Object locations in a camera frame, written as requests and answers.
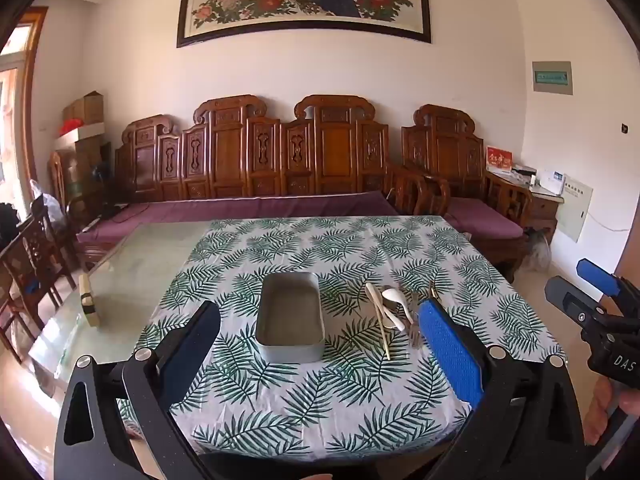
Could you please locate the long purple sofa cushion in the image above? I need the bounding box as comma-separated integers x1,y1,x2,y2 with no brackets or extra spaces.
76,191,401,247

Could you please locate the clear plastic bag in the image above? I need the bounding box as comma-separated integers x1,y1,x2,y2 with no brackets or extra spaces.
525,230,554,272

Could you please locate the green leaf print tablecloth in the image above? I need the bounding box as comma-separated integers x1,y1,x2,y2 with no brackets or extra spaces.
117,216,568,463

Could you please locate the carved wooden armchair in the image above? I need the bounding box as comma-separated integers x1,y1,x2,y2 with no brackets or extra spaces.
390,104,533,281

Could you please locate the white tabletop device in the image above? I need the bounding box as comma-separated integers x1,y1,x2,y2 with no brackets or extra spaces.
537,169,567,196

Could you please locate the red gift box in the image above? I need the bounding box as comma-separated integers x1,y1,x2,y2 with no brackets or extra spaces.
486,146,514,175

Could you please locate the wooden dining chair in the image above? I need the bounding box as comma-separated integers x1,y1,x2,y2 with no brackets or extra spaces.
19,205,72,307
0,237,38,363

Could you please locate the purple armchair cushion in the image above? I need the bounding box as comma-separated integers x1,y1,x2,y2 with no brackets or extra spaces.
444,196,525,241

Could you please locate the black bag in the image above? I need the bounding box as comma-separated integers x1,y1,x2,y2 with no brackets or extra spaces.
0,202,22,242

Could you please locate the beige chopstick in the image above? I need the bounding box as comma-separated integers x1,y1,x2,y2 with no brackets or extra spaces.
367,282,401,331
365,283,391,361

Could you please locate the person's right hand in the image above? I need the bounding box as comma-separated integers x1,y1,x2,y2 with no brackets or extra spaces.
584,376,618,446

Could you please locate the silver metal fork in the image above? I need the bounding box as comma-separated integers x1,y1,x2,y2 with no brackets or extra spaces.
407,293,426,350

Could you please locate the carved wooden sofa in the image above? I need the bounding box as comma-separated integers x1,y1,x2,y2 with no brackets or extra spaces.
114,94,401,241

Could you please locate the grey metal tray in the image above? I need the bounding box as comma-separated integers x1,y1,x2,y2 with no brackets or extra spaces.
255,272,326,363

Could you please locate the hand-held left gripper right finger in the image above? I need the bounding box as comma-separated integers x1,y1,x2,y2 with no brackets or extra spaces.
417,297,586,480

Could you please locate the beige rectangular box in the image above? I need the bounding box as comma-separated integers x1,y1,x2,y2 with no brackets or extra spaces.
78,273,101,329

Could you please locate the green and white wall panel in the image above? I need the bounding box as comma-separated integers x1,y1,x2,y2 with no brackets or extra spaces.
531,61,573,95

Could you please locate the brown cardboard box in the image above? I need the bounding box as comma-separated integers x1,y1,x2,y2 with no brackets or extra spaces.
62,91,105,126

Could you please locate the white wall cabinet door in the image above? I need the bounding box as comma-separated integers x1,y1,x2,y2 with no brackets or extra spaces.
556,177,594,244

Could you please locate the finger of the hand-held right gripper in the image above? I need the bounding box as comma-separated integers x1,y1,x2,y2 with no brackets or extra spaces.
545,276,611,331
576,258,640,318

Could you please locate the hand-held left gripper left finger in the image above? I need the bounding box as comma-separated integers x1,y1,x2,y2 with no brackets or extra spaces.
53,300,222,480

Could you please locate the white plastic bag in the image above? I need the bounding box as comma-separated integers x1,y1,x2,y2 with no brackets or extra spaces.
30,179,66,226

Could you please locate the wooden side table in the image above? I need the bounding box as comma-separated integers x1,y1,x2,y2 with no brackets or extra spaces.
520,180,565,247

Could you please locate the wooden door frame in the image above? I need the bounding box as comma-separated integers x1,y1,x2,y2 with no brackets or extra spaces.
14,6,50,221

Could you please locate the white ceramic spoon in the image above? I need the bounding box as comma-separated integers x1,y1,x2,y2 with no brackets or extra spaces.
381,286,407,332
375,299,407,332

